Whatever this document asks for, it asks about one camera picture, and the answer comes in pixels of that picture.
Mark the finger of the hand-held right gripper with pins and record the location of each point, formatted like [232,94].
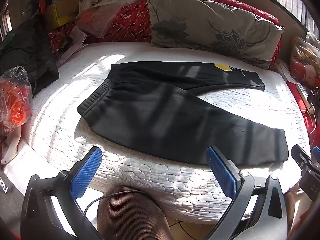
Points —
[316,153]
[301,158]

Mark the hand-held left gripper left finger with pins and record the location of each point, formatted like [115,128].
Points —
[87,172]

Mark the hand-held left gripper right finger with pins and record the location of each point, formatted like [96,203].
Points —
[222,172]

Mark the black pants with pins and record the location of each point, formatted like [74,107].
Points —
[162,110]

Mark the person's right hand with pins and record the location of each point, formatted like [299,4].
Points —
[308,216]

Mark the red sheet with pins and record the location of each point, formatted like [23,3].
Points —
[298,115]

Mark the white power strip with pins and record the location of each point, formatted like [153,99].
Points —
[301,90]

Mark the plush toy in plastic bag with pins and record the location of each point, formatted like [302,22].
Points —
[308,71]

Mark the white cloth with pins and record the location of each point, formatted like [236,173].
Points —
[10,142]

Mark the white quilted mattress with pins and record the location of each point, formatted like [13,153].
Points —
[75,85]

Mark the orange item in plastic bag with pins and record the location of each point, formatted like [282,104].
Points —
[15,105]

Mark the yellow tag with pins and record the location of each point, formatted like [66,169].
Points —
[222,67]

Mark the dark green jacket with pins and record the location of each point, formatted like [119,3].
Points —
[27,55]

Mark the grey floral pillow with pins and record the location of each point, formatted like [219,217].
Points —
[200,22]

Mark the clear plastic bag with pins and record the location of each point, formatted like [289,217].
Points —
[100,17]

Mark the red patterned blanket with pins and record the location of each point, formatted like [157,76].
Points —
[130,22]

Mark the cardboard box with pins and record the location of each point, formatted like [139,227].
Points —
[61,12]

